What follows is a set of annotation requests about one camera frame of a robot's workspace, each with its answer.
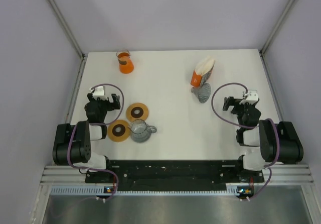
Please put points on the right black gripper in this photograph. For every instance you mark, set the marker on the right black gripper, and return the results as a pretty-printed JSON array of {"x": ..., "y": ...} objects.
[{"x": 230, "y": 101}]

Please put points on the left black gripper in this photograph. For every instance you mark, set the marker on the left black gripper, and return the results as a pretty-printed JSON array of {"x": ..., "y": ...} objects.
[{"x": 112, "y": 106}]

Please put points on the clear ribbed glass dripper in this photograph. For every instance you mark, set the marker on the clear ribbed glass dripper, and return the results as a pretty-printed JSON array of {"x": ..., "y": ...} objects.
[{"x": 202, "y": 92}]

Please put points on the clear glass server jug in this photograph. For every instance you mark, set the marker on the clear glass server jug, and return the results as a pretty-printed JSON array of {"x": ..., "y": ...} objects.
[{"x": 140, "y": 131}]

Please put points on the orange coffee filter box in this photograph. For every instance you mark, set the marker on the orange coffee filter box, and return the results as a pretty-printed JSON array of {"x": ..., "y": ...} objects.
[{"x": 202, "y": 71}]

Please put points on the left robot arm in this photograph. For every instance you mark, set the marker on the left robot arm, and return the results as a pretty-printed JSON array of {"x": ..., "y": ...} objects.
[{"x": 72, "y": 144}]

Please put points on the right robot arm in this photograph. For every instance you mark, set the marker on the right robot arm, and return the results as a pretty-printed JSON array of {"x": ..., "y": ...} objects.
[{"x": 272, "y": 143}]

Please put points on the orange liquid glass beaker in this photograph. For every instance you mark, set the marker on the orange liquid glass beaker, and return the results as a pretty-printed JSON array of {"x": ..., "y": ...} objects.
[{"x": 126, "y": 65}]

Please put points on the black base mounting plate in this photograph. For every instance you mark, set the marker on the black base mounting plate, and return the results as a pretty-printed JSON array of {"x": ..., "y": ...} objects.
[{"x": 174, "y": 175}]

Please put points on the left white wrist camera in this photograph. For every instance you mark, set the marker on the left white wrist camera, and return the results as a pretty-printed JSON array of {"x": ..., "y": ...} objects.
[{"x": 99, "y": 93}]

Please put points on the aluminium front rail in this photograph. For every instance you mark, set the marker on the aluminium front rail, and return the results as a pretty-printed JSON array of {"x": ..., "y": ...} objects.
[{"x": 281, "y": 175}]

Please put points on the grey slotted cable duct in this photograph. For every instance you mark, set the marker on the grey slotted cable duct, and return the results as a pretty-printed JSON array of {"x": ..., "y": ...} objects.
[{"x": 106, "y": 191}]

